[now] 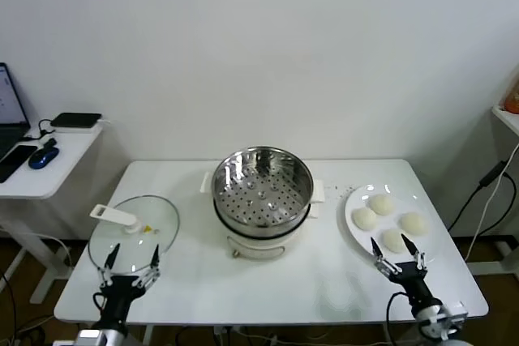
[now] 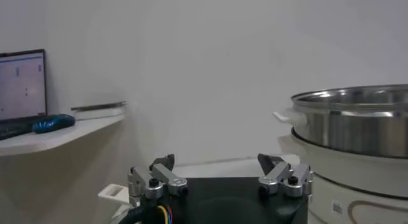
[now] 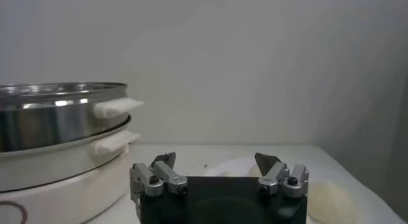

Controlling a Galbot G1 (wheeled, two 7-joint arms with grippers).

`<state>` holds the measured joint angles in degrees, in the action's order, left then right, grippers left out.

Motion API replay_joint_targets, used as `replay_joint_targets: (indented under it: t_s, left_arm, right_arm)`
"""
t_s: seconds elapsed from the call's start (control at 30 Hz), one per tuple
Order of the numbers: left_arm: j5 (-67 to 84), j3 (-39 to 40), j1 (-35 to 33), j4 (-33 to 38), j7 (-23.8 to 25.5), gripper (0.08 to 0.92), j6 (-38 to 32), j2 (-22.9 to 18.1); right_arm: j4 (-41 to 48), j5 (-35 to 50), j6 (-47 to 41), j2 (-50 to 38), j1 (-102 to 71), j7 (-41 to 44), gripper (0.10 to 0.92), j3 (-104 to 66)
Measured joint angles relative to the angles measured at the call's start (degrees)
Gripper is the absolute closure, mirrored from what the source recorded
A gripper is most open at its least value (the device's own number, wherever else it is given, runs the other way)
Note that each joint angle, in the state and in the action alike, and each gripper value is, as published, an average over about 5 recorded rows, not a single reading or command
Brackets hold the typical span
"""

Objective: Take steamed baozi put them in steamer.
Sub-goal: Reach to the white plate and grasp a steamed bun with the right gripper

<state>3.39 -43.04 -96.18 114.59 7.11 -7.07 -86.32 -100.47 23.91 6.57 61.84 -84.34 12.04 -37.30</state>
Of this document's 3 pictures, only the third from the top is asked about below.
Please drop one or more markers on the white round plate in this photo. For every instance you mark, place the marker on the white round plate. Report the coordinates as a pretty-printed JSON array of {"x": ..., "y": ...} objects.
[{"x": 223, "y": 168}]

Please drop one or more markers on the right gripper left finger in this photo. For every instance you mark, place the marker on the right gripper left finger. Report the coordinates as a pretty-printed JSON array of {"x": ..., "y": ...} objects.
[{"x": 165, "y": 174}]

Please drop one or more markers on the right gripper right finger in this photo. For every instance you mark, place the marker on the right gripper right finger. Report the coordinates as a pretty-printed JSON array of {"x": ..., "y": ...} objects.
[{"x": 274, "y": 175}]

